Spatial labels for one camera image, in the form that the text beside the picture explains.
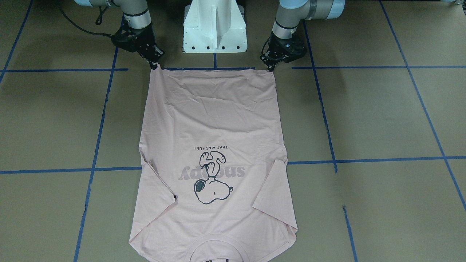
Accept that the blue tape line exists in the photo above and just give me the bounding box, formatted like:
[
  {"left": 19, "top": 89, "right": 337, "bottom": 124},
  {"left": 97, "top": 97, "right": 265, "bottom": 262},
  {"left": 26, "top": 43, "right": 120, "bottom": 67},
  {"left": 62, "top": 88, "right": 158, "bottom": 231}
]
[
  {"left": 0, "top": 0, "right": 33, "bottom": 81},
  {"left": 302, "top": 21, "right": 358, "bottom": 262},
  {"left": 378, "top": 0, "right": 466, "bottom": 209}
]

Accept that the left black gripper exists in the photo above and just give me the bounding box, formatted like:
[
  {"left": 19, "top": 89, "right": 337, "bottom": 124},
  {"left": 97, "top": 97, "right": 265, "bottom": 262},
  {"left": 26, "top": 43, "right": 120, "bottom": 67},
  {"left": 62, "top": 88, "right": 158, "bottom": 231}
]
[{"left": 260, "top": 31, "right": 307, "bottom": 72}]

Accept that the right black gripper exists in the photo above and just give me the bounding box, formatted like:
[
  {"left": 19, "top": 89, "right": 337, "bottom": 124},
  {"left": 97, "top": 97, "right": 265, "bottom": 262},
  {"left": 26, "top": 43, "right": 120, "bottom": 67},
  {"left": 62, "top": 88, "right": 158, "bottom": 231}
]
[{"left": 110, "top": 20, "right": 165, "bottom": 70}]

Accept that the pink Snoopy t-shirt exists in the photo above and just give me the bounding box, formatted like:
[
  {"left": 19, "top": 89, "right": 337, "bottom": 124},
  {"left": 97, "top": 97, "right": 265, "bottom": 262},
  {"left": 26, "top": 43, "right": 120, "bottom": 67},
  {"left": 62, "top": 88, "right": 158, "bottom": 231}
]
[{"left": 129, "top": 68, "right": 298, "bottom": 262}]

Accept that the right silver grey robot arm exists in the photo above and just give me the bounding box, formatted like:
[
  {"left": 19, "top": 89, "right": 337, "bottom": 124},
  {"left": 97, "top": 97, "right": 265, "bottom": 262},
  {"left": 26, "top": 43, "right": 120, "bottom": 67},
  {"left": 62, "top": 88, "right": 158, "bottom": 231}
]
[{"left": 75, "top": 0, "right": 164, "bottom": 70}]

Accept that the blue tape line crosswise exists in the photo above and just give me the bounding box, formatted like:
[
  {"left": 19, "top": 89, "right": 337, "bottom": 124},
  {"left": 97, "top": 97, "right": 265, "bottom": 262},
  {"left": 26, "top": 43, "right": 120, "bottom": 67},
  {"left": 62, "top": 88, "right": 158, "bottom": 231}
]
[{"left": 0, "top": 155, "right": 466, "bottom": 175}]

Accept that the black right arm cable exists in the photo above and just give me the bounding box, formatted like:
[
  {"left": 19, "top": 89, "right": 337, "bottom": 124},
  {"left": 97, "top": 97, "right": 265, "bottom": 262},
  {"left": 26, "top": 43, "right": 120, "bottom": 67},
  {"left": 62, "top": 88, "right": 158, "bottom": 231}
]
[{"left": 55, "top": 0, "right": 117, "bottom": 37}]

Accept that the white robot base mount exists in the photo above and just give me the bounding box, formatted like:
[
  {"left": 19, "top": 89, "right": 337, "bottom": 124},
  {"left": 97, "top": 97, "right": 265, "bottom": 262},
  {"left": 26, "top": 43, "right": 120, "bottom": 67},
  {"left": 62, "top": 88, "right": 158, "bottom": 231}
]
[{"left": 182, "top": 0, "right": 248, "bottom": 53}]

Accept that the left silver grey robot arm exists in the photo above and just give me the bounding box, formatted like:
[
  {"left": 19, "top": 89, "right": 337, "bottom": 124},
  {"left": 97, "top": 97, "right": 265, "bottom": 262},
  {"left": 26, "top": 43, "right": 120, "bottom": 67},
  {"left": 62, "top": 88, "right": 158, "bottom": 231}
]
[{"left": 260, "top": 0, "right": 345, "bottom": 72}]

